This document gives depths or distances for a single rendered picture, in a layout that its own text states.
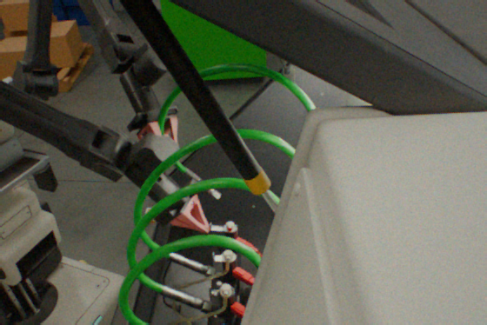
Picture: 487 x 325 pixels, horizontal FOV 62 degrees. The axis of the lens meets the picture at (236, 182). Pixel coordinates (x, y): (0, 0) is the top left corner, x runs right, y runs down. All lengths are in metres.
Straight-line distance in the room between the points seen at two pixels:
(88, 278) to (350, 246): 1.85
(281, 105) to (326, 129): 0.77
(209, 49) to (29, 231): 2.99
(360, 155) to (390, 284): 0.09
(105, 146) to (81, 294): 1.25
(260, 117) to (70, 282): 1.29
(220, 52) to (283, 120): 3.12
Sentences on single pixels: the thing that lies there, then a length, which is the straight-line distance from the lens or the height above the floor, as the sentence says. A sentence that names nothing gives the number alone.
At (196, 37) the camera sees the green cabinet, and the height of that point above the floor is 0.51.
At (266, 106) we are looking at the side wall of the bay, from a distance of 1.02.
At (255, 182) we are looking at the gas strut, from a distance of 0.35.
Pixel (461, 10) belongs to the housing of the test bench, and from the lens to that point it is 0.73.
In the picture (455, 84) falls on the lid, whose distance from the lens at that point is 0.29.
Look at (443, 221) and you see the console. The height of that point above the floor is 1.55.
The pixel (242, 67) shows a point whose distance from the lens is 0.71.
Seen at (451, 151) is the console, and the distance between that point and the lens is 0.25.
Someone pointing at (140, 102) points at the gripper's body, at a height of 1.31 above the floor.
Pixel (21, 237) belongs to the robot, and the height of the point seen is 0.80.
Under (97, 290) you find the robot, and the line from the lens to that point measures 1.93.
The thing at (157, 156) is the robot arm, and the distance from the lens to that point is 0.72.
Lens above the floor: 1.67
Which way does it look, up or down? 37 degrees down
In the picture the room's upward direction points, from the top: 5 degrees counter-clockwise
